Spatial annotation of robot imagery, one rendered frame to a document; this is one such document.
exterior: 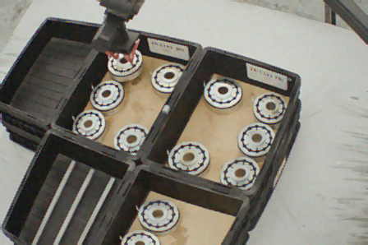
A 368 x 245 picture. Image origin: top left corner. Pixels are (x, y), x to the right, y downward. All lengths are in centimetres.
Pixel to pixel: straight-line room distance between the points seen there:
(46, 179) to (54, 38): 58
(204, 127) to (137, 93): 22
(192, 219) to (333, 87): 68
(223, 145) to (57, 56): 66
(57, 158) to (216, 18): 78
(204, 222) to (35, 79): 77
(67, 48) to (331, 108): 89
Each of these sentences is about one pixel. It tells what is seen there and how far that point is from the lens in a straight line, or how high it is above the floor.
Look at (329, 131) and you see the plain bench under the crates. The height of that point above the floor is 70.
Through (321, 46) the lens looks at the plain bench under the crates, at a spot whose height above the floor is 70.
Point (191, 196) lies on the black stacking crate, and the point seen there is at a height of 87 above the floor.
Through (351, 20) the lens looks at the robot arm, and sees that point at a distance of 126.
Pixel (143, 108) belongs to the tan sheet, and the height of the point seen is 83.
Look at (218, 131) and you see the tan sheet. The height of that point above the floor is 83.
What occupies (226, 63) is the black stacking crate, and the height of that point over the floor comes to 89.
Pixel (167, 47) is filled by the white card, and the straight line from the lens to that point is 196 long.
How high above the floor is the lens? 233
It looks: 53 degrees down
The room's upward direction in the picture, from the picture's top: 12 degrees counter-clockwise
